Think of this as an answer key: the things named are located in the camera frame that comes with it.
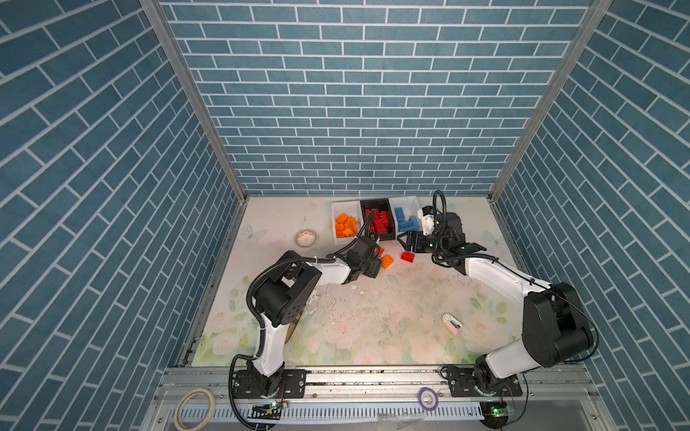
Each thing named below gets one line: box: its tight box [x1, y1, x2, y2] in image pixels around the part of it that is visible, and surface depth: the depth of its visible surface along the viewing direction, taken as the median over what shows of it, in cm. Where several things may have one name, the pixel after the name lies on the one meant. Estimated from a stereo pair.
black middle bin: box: [360, 198, 397, 241], surface depth 111 cm
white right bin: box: [388, 195, 423, 238], surface depth 114 cm
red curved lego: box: [400, 251, 416, 264], surface depth 101 cm
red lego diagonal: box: [377, 210, 390, 228], surface depth 114 cm
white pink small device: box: [442, 312, 464, 336], surface depth 86 cm
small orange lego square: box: [381, 255, 395, 270], surface depth 100 cm
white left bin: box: [330, 200, 363, 246], surface depth 111 cm
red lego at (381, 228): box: [373, 223, 390, 235], surface depth 110 cm
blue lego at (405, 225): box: [398, 220, 415, 232], surface depth 107 cm
